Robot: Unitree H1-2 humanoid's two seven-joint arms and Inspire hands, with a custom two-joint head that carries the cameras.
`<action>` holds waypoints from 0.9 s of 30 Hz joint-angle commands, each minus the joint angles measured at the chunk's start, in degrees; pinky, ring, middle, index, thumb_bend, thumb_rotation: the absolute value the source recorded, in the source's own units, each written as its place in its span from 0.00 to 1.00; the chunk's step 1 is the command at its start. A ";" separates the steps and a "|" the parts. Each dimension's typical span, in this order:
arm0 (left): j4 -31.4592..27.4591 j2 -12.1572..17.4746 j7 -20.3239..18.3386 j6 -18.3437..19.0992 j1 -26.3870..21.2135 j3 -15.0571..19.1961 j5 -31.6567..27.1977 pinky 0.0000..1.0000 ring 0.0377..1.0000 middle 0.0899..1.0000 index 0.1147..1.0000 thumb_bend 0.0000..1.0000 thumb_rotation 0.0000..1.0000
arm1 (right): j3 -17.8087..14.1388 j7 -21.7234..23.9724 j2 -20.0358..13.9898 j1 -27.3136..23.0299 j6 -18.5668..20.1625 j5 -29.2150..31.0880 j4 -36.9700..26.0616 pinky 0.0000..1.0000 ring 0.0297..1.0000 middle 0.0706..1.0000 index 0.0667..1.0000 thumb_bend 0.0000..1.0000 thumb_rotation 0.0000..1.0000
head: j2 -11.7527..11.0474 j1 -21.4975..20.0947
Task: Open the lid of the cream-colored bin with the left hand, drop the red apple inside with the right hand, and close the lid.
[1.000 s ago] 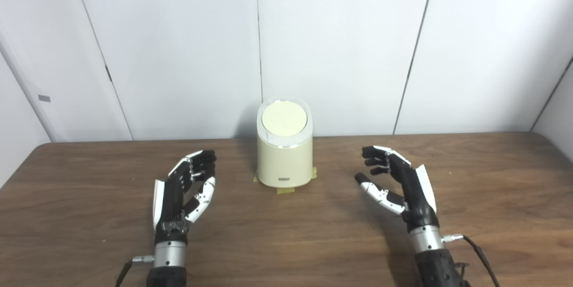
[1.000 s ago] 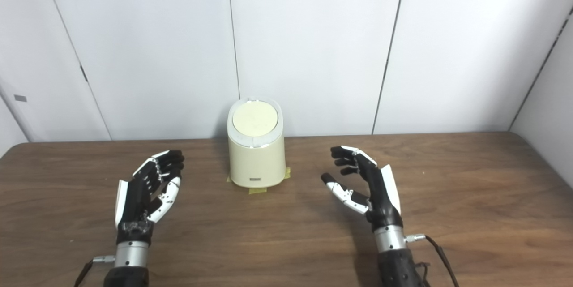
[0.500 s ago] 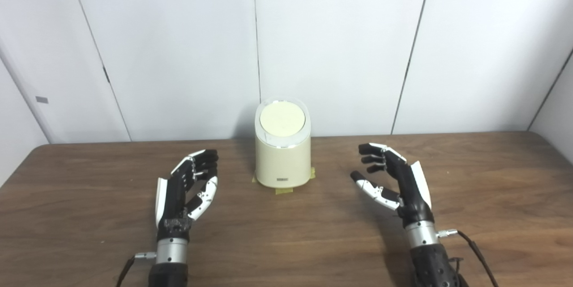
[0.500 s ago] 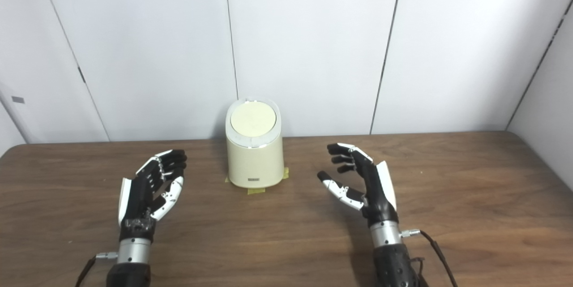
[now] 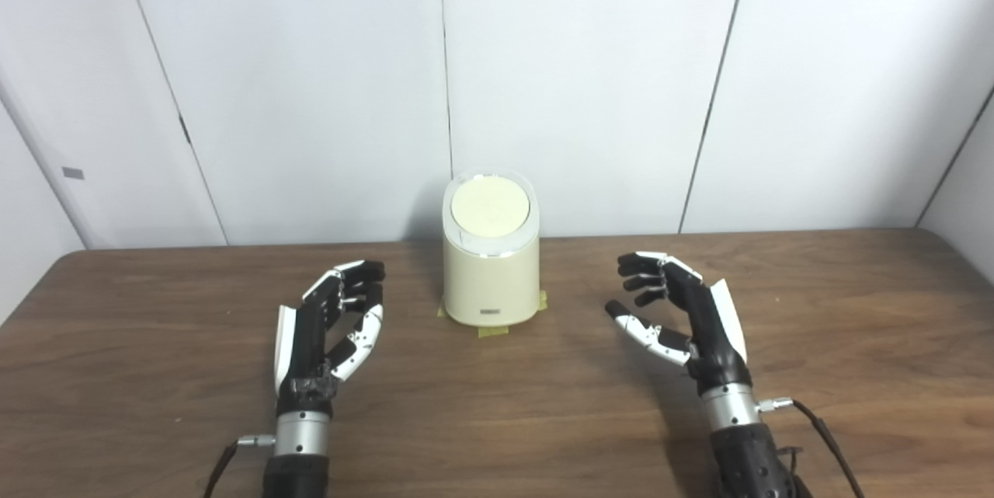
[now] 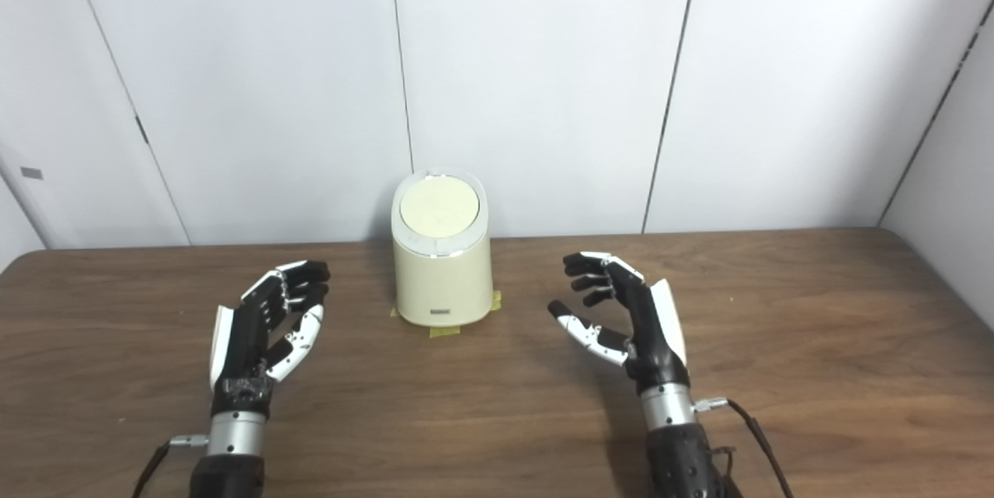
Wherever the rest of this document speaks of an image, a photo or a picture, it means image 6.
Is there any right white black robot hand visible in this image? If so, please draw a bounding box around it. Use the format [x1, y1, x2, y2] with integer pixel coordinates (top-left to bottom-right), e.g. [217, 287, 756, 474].
[547, 251, 690, 394]

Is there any cream-colored bin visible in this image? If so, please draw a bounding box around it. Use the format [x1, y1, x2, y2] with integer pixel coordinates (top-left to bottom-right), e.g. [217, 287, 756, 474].
[391, 169, 495, 327]

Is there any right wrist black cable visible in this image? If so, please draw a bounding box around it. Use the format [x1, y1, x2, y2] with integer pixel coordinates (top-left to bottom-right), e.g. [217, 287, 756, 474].
[693, 397, 794, 498]

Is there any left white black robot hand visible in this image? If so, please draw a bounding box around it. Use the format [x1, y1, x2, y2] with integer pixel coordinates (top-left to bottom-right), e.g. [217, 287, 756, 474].
[208, 259, 332, 417]

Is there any cream round bin lid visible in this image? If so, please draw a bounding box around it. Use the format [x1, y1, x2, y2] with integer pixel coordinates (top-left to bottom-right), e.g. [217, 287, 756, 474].
[399, 176, 481, 239]

